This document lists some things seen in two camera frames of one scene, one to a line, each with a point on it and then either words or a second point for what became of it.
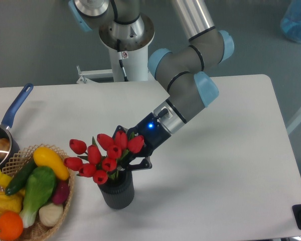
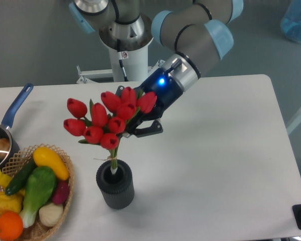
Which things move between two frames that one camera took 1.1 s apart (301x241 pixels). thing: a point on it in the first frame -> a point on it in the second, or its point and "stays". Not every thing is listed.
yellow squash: [43, 157] stays
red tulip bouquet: [100, 160] -> [104, 123]
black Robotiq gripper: [154, 134] -> [167, 93]
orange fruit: [9, 225] stays
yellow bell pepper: [0, 202] stays
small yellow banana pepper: [3, 179] stays
